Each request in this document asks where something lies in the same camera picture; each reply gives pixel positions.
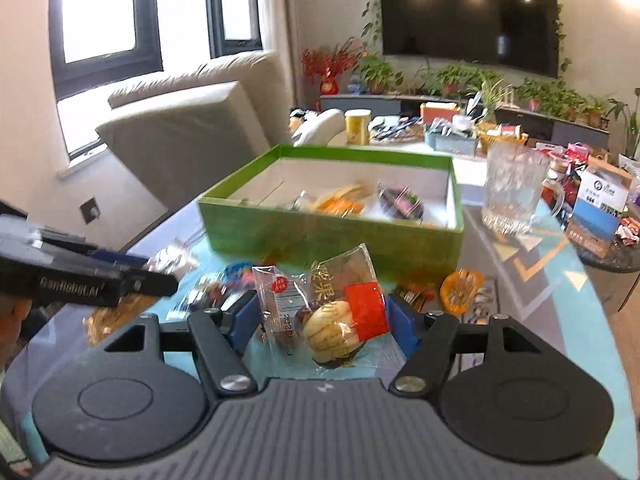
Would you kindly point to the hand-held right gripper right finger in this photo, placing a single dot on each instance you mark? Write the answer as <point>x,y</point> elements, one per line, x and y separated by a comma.
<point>400,320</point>

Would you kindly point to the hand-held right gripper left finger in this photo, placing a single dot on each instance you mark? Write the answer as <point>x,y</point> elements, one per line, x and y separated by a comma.
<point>247,320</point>

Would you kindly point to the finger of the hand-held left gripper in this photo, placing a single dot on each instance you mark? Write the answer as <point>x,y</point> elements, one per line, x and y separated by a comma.
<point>150,285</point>
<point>125,260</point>

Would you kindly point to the pile of mixed snack packets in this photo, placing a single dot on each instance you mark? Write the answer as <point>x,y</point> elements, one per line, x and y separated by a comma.
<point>235,272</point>

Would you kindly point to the clear pastry packet red label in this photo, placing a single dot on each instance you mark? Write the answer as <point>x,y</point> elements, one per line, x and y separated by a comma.
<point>325,330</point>

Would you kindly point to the green cardboard box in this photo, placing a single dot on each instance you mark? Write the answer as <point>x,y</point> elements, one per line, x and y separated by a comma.
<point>325,245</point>

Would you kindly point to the dark purple snack packet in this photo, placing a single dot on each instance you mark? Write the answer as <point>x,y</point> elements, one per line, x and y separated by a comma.
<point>400,202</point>

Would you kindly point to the plain orange snack packet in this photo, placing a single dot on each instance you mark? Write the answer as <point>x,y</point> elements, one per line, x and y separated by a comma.
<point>340,205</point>

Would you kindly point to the person's left hand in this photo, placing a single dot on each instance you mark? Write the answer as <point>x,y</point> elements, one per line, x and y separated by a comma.
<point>11,320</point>

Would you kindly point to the round orange snack packet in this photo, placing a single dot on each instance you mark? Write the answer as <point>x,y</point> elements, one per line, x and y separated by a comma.
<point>460,290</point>

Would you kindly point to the teal patterned tablecloth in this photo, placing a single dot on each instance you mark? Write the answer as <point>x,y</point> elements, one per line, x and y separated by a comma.
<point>525,285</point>

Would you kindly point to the beige sofa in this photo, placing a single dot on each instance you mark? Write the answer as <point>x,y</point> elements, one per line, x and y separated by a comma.
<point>190,125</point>

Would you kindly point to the clear glass mug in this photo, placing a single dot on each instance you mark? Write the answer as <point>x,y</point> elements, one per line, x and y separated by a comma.
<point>515,190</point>

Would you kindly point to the grey storage bin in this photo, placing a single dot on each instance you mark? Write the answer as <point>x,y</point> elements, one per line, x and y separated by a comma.
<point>452,140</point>

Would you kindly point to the yellow can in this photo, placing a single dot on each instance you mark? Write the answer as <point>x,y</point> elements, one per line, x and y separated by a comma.
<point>358,127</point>

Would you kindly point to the yellow woven basket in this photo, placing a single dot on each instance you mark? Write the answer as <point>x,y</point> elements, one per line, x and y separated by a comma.
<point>500,136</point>

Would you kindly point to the orange tissue box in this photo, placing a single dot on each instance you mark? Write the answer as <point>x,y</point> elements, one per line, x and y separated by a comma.
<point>440,114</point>

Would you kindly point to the blue white carton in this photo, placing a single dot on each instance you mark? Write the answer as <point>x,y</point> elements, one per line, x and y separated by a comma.
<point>600,210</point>

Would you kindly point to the spider plant in vase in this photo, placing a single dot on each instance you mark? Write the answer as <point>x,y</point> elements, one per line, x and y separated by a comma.
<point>487,95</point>

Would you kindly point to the red white candy packet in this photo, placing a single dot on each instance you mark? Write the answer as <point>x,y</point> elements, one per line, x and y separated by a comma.
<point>627,234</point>

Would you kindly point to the pink gift box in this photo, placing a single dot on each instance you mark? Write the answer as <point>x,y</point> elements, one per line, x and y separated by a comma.
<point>577,152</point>

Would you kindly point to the row of potted plants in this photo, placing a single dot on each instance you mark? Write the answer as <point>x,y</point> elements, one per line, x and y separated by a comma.
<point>380,72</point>

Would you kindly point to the large black framed window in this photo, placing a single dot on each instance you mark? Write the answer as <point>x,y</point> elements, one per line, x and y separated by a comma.
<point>100,10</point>

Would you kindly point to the grey television cabinet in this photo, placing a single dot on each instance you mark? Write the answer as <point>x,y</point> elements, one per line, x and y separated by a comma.
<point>575,132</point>

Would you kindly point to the red flower decoration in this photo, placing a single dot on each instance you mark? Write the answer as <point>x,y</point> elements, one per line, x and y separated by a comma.
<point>330,62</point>

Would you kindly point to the narrow black framed window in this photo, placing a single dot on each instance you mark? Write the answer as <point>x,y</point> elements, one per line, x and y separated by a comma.
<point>240,5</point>

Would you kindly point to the sheer white curtain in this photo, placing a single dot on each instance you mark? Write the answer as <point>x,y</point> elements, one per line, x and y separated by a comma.
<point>280,5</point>

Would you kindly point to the tall leafy floor plant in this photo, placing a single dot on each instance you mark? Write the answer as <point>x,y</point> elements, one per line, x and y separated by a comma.
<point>630,125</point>

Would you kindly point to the green hanging vine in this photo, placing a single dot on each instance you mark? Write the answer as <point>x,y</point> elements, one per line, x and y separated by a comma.
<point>372,10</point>

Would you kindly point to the wall power outlet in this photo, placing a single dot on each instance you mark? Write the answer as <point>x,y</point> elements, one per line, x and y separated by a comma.
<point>91,210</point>

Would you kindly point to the black wall television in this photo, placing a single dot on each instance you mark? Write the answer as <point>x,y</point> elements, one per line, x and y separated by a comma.
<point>470,20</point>

